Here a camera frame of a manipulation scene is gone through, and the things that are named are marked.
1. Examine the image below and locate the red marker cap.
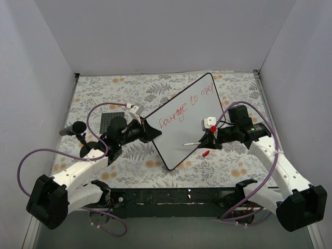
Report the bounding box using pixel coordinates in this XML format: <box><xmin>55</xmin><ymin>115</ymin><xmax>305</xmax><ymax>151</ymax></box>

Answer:
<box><xmin>202</xmin><ymin>150</ymin><xmax>210</xmax><ymax>157</ymax></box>

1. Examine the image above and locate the white marker pen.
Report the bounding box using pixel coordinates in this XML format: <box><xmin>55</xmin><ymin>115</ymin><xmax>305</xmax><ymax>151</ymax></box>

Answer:
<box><xmin>182</xmin><ymin>142</ymin><xmax>201</xmax><ymax>146</ymax></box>

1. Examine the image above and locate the white board with black frame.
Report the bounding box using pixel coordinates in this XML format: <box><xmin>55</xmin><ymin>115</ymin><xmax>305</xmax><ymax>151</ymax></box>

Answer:
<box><xmin>146</xmin><ymin>73</ymin><xmax>223</xmax><ymax>170</ymax></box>

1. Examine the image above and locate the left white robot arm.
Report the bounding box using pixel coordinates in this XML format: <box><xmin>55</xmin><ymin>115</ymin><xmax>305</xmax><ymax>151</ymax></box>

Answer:
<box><xmin>26</xmin><ymin>117</ymin><xmax>162</xmax><ymax>230</ymax></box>

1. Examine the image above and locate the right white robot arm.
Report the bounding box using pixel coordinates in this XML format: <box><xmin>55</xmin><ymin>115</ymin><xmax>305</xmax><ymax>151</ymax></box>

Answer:
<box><xmin>198</xmin><ymin>101</ymin><xmax>327</xmax><ymax>232</ymax></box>

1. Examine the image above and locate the dark grey studded baseplate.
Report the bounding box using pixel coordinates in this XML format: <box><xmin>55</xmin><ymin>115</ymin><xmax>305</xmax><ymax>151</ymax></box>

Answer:
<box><xmin>100</xmin><ymin>112</ymin><xmax>127</xmax><ymax>135</ymax></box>

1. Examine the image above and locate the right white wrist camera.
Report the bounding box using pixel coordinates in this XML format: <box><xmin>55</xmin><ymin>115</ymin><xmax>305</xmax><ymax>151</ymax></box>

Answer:
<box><xmin>201</xmin><ymin>117</ymin><xmax>217</xmax><ymax>134</ymax></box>

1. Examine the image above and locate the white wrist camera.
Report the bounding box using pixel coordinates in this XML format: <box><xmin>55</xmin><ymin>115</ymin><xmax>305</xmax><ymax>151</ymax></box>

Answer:
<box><xmin>201</xmin><ymin>117</ymin><xmax>217</xmax><ymax>134</ymax></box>
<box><xmin>125</xmin><ymin>103</ymin><xmax>144</xmax><ymax>124</ymax></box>

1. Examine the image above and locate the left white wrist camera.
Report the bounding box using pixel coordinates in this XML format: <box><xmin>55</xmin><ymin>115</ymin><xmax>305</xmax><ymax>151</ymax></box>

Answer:
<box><xmin>125</xmin><ymin>103</ymin><xmax>144</xmax><ymax>124</ymax></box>

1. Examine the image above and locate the black front mounting rail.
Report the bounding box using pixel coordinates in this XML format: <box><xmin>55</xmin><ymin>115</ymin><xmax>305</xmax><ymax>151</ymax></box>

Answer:
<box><xmin>106</xmin><ymin>187</ymin><xmax>243</xmax><ymax>219</ymax></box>

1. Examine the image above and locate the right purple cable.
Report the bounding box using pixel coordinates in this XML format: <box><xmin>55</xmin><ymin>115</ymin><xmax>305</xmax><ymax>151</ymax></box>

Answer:
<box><xmin>214</xmin><ymin>101</ymin><xmax>281</xmax><ymax>226</ymax></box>

